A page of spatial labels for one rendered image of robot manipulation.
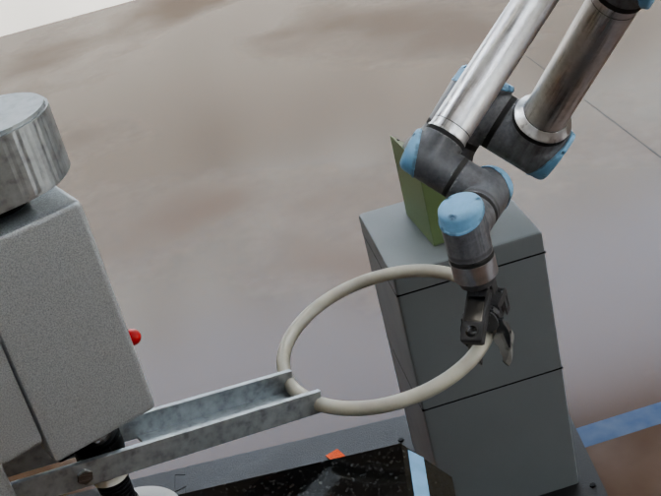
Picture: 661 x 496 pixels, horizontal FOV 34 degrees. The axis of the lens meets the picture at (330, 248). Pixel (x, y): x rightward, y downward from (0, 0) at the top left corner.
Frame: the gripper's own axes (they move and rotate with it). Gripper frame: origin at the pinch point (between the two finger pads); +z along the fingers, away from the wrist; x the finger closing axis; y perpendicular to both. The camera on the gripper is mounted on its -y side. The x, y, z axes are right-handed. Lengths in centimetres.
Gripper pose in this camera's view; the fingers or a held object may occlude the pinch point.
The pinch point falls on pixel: (493, 362)
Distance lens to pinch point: 228.2
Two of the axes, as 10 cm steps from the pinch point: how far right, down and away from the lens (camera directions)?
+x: -8.8, 0.1, 4.7
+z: 2.7, 8.4, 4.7
